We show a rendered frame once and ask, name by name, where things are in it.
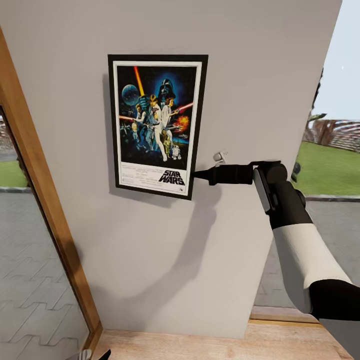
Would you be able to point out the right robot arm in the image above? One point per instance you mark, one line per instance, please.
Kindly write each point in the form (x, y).
(314, 281)

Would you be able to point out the door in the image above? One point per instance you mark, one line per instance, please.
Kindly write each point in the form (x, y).
(47, 311)

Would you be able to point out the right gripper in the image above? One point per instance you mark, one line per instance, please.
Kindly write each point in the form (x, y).
(223, 174)

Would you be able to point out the fixed window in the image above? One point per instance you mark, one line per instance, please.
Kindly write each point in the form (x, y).
(326, 171)

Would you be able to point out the poster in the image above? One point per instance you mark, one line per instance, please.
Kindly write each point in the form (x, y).
(156, 107)

